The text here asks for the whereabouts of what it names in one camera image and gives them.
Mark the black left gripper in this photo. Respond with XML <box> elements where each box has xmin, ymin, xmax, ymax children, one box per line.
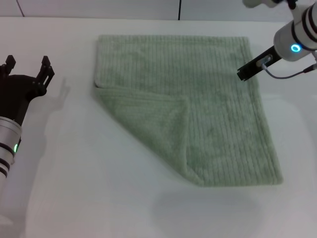
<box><xmin>0</xmin><ymin>55</ymin><xmax>55</xmax><ymax>127</ymax></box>

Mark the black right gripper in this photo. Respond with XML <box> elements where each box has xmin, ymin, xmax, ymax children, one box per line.
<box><xmin>236</xmin><ymin>45</ymin><xmax>283</xmax><ymax>81</ymax></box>

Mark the pale green ribbed towel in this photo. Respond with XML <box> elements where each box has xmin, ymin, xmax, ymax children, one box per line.
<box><xmin>94</xmin><ymin>34</ymin><xmax>284</xmax><ymax>188</ymax></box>

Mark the small silver connector socket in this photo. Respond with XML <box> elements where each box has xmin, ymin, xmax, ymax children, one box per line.
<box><xmin>257</xmin><ymin>56</ymin><xmax>273</xmax><ymax>68</ymax></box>

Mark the grey right wrist camera cable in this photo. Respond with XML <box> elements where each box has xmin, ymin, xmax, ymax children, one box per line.
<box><xmin>261</xmin><ymin>63</ymin><xmax>317</xmax><ymax>79</ymax></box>

